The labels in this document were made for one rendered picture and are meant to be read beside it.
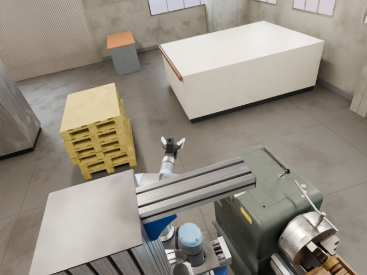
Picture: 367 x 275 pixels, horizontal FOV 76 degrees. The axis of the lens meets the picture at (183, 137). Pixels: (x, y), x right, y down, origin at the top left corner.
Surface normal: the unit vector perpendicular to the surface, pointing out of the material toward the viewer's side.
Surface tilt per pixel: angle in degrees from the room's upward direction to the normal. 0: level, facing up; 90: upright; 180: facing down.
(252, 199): 0
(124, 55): 90
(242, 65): 90
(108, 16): 90
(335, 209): 0
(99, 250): 0
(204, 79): 90
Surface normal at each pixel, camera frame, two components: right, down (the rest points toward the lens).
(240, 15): 0.26, 0.56
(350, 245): -0.15, -0.78
